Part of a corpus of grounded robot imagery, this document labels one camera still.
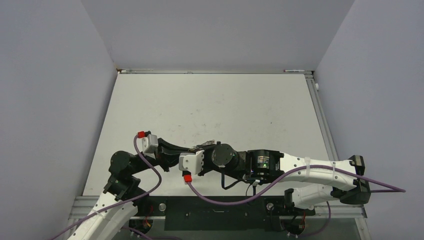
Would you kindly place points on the aluminium frame rail right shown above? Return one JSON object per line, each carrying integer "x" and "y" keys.
{"x": 322, "y": 121}

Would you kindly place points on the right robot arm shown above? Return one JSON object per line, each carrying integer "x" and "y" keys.
{"x": 326, "y": 180}

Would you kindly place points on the aluminium frame rail front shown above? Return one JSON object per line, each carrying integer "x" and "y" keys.
{"x": 159, "y": 207}

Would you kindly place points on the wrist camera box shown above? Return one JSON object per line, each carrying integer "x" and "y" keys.
{"x": 190, "y": 164}
{"x": 149, "y": 142}

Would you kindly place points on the aluminium frame rail back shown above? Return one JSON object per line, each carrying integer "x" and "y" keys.
{"x": 185, "y": 71}

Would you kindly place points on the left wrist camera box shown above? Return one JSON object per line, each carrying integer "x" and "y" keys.
{"x": 149, "y": 142}

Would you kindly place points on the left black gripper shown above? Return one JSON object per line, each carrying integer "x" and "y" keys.
{"x": 167, "y": 154}

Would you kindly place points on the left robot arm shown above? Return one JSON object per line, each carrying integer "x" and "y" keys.
{"x": 122, "y": 195}

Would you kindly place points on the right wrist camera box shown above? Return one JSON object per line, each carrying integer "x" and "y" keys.
{"x": 190, "y": 164}

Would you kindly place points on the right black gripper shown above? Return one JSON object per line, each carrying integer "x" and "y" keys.
{"x": 206, "y": 149}

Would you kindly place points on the aluminium frame rail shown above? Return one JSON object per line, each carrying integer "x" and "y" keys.
{"x": 185, "y": 71}
{"x": 322, "y": 121}
{"x": 159, "y": 207}

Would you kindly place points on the red white marker pen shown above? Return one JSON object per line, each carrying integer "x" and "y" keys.
{"x": 294, "y": 71}

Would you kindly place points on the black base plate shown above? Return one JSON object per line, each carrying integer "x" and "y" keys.
{"x": 220, "y": 222}

